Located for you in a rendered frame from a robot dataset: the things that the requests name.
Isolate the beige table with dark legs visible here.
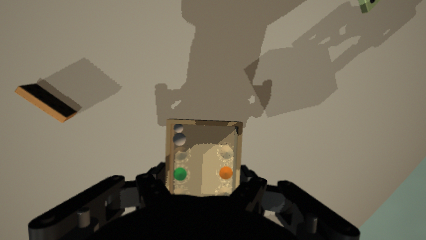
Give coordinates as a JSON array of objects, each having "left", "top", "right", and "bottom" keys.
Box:
[{"left": 0, "top": 0, "right": 426, "bottom": 240}]

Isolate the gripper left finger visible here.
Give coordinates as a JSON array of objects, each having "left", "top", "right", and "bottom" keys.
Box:
[{"left": 28, "top": 162, "right": 171, "bottom": 240}]

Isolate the small brown block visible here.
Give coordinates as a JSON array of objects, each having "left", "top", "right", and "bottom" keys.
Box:
[{"left": 14, "top": 83, "right": 78, "bottom": 124}]

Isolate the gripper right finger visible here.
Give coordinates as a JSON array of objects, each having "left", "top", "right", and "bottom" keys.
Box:
[{"left": 233, "top": 164, "right": 361, "bottom": 240}]

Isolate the large grey ball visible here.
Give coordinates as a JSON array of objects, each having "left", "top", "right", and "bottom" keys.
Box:
[{"left": 172, "top": 132, "right": 187, "bottom": 147}]

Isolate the covered wooden puzzle box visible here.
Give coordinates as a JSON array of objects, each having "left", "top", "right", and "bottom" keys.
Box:
[{"left": 165, "top": 118, "right": 244, "bottom": 198}]

